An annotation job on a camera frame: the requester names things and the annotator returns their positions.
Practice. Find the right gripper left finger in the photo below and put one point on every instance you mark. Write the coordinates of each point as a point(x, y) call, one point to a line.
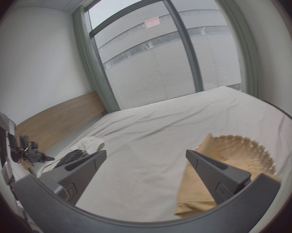
point(80, 176)

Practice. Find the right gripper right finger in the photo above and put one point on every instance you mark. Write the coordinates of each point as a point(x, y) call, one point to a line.
point(218, 178)

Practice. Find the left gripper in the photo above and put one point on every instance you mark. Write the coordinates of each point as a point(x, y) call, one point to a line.
point(36, 158)

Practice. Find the tan shorts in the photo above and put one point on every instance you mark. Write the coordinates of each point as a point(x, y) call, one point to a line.
point(194, 193)

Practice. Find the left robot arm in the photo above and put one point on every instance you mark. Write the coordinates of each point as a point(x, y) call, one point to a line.
point(5, 122)

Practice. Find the black garment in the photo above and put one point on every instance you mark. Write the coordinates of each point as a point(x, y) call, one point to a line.
point(70, 158)

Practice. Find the white garment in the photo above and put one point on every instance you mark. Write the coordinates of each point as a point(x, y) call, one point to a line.
point(90, 143)

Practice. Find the green garment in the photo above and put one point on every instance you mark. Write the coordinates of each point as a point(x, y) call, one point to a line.
point(100, 147)

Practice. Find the round woven basket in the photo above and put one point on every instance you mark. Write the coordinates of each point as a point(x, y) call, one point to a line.
point(240, 144)

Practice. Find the bed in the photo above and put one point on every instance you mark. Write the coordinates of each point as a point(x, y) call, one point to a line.
point(148, 135)

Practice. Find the grey-green curtain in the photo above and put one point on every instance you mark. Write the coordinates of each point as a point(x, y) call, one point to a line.
point(243, 45)
point(92, 69)

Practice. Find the window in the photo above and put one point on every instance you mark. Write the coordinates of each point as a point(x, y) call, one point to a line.
point(148, 69)

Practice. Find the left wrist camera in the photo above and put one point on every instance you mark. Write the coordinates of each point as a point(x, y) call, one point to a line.
point(34, 145)

